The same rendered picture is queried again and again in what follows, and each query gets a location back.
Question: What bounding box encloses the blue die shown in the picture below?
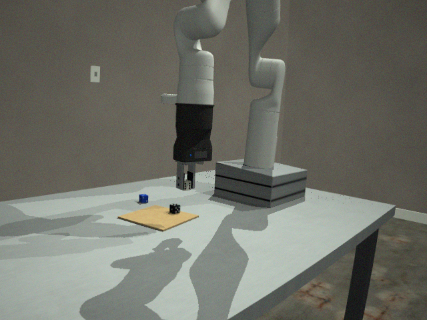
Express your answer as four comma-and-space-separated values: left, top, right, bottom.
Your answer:
139, 194, 148, 203

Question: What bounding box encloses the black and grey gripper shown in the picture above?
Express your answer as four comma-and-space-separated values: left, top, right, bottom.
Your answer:
161, 79, 214, 190

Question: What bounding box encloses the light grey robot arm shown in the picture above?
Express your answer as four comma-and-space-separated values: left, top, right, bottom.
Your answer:
173, 0, 286, 168

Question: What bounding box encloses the tan flat square mat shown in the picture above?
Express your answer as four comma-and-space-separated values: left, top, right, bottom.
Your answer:
117, 205, 199, 231

